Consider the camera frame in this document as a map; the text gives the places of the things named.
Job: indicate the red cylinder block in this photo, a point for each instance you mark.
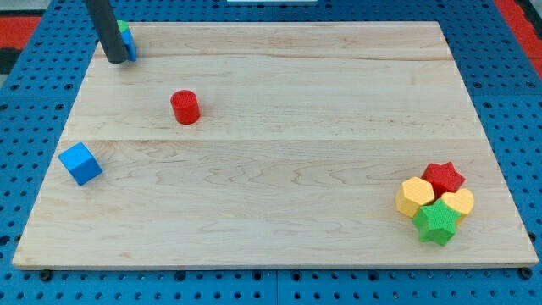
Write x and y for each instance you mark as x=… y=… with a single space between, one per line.
x=185 y=107

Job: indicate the wooden board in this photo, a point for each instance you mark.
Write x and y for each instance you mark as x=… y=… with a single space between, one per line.
x=306 y=132

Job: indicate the yellow hexagon block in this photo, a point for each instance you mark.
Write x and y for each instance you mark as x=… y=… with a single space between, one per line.
x=413 y=194

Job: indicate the red star block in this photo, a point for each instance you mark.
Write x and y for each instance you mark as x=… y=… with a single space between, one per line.
x=443 y=178

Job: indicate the green star block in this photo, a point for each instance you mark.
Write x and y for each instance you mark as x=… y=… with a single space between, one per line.
x=436 y=223

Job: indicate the blue block at corner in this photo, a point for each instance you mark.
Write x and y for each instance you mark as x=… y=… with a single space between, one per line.
x=130 y=45

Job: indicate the blue cube block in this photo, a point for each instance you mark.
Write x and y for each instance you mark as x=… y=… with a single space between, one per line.
x=80 y=163

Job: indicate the green block at corner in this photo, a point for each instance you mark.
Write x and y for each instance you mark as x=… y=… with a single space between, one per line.
x=123 y=25

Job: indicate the yellow heart block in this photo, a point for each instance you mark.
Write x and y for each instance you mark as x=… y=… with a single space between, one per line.
x=461 y=201

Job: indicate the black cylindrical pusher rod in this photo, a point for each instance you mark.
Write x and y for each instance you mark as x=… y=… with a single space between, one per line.
x=105 y=24

